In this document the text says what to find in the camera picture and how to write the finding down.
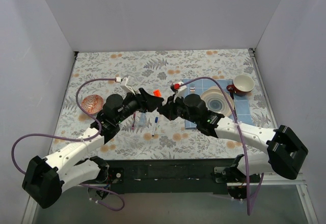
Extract orange highlighter cap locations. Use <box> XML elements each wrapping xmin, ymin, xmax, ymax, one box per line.
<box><xmin>153</xmin><ymin>90</ymin><xmax>162</xmax><ymax>97</ymax></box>

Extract white thin pen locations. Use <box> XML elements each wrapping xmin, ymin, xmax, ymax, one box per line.
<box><xmin>151</xmin><ymin>117</ymin><xmax>159</xmax><ymax>137</ymax></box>

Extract light blue marker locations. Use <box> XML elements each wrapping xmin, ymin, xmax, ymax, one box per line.
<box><xmin>139</xmin><ymin>113</ymin><xmax>147</xmax><ymax>126</ymax></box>

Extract pink pen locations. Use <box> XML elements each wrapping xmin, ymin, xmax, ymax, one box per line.
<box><xmin>131</xmin><ymin>113</ymin><xmax>136</xmax><ymax>130</ymax></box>

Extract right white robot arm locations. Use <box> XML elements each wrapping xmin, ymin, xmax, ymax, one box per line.
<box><xmin>158</xmin><ymin>94</ymin><xmax>308</xmax><ymax>180</ymax></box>

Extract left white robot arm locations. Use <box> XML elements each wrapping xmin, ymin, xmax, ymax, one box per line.
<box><xmin>22</xmin><ymin>88</ymin><xmax>164</xmax><ymax>209</ymax></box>

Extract orange patterned bowl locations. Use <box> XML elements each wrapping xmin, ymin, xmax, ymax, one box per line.
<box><xmin>81</xmin><ymin>94</ymin><xmax>104</xmax><ymax>115</ymax></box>

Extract silver fork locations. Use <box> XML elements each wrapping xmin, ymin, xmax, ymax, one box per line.
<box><xmin>189</xmin><ymin>85</ymin><xmax>196</xmax><ymax>93</ymax></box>

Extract beige ceramic plate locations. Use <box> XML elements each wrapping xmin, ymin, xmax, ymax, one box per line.
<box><xmin>200</xmin><ymin>86</ymin><xmax>235</xmax><ymax>117</ymax></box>

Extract red white cup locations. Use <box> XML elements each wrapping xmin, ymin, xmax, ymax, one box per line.
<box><xmin>226</xmin><ymin>75</ymin><xmax>255</xmax><ymax>96</ymax></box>

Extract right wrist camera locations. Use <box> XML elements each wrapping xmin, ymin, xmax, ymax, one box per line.
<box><xmin>170</xmin><ymin>81</ymin><xmax>187</xmax><ymax>101</ymax></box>

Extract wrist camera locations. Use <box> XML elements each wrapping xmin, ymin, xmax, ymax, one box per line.
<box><xmin>170</xmin><ymin>81</ymin><xmax>187</xmax><ymax>101</ymax></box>
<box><xmin>120</xmin><ymin>76</ymin><xmax>135</xmax><ymax>95</ymax></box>

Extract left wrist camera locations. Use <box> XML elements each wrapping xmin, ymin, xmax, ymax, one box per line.
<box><xmin>120</xmin><ymin>76</ymin><xmax>135</xmax><ymax>95</ymax></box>

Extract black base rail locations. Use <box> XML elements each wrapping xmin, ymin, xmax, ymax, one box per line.
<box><xmin>78</xmin><ymin>159</ymin><xmax>255</xmax><ymax>199</ymax></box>

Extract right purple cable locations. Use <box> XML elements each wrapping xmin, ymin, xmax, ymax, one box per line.
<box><xmin>183</xmin><ymin>77</ymin><xmax>264</xmax><ymax>216</ymax></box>

